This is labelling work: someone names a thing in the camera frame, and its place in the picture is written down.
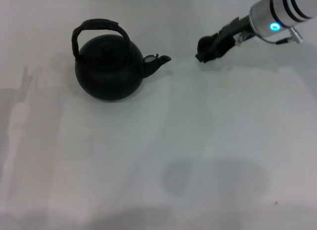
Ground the silver cable connector plug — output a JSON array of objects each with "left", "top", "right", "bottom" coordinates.
[{"left": 276, "top": 26, "right": 304, "bottom": 45}]

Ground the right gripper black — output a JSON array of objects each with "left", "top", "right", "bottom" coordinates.
[{"left": 195, "top": 14, "right": 254, "bottom": 64}]

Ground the black round teapot with handle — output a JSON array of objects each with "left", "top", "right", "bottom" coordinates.
[{"left": 71, "top": 18, "right": 172, "bottom": 101}]

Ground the small black teacup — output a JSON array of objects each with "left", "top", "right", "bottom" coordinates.
[{"left": 197, "top": 35, "right": 218, "bottom": 55}]

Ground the small white wire connector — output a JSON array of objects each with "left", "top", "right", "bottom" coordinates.
[{"left": 233, "top": 32, "right": 249, "bottom": 46}]

